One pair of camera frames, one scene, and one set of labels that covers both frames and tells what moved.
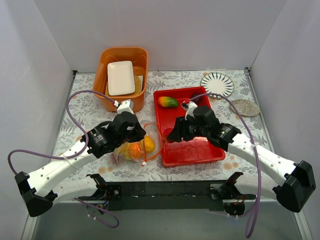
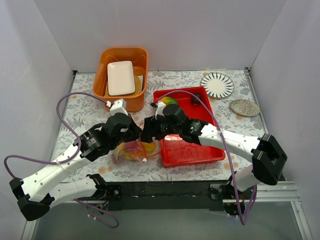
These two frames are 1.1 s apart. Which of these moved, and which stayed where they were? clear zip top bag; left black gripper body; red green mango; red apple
Moved: red apple
Stayed: left black gripper body; red green mango; clear zip top bag
